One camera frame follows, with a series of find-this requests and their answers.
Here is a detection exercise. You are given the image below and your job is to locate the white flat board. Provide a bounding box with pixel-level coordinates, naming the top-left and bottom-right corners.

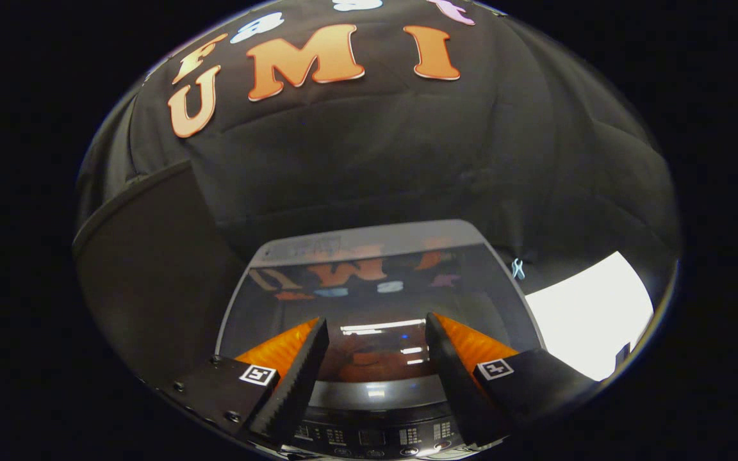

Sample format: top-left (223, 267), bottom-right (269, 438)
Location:
top-left (524, 250), bottom-right (655, 383)

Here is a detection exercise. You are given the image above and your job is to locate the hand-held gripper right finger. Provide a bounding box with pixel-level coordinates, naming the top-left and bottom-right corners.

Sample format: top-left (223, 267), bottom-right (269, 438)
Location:
top-left (424, 311), bottom-right (602, 448)

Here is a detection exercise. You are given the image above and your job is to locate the grey washing machine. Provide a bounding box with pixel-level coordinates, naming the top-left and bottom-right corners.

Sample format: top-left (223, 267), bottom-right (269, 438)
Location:
top-left (214, 219), bottom-right (547, 460)

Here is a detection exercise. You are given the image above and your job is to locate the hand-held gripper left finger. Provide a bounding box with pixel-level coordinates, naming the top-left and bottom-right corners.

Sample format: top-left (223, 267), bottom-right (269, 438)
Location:
top-left (169, 316), bottom-right (331, 449)

